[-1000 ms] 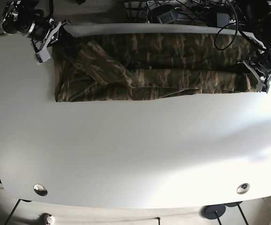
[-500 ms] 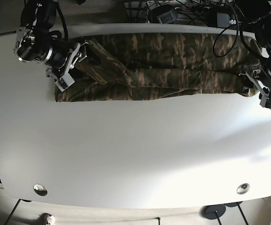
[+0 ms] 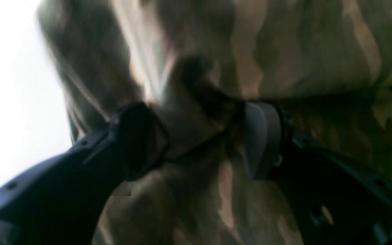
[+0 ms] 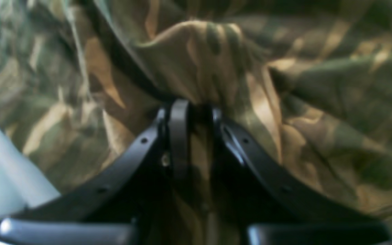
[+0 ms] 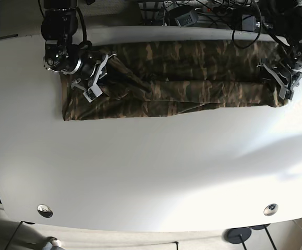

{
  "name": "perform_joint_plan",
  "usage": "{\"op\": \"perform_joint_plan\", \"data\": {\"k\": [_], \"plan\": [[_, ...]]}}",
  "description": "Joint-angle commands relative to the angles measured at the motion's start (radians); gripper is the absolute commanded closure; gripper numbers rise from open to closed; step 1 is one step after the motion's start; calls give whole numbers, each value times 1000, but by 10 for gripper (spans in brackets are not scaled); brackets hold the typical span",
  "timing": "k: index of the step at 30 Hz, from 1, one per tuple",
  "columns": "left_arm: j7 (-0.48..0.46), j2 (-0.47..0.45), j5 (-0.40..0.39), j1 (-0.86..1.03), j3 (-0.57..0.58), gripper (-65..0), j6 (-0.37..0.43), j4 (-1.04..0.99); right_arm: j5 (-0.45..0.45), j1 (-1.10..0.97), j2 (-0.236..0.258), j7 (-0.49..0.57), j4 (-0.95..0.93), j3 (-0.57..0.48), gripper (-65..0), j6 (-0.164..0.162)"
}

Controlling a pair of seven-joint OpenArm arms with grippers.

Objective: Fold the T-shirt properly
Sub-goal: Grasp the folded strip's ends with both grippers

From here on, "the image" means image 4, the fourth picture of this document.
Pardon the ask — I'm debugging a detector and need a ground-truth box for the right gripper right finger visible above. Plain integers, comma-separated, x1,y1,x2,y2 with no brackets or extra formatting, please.
211,108,392,245

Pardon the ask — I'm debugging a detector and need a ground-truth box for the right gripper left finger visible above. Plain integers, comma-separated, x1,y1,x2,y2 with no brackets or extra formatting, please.
0,99,191,245

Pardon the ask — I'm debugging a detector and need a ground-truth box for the camouflage T-shirt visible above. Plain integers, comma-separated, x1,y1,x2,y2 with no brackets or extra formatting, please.
0,0,392,230

